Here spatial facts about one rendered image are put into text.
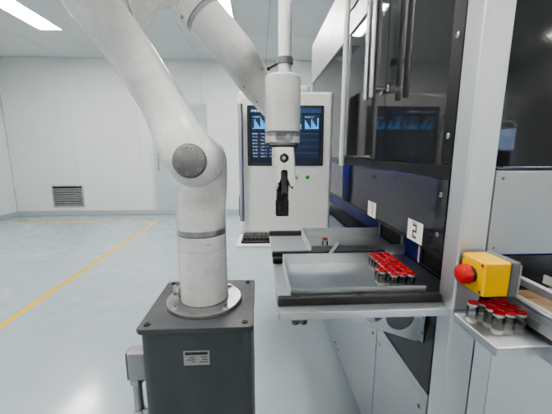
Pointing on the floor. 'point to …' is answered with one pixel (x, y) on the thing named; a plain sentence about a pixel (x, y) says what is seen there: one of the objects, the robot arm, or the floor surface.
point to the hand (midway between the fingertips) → (282, 208)
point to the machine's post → (470, 190)
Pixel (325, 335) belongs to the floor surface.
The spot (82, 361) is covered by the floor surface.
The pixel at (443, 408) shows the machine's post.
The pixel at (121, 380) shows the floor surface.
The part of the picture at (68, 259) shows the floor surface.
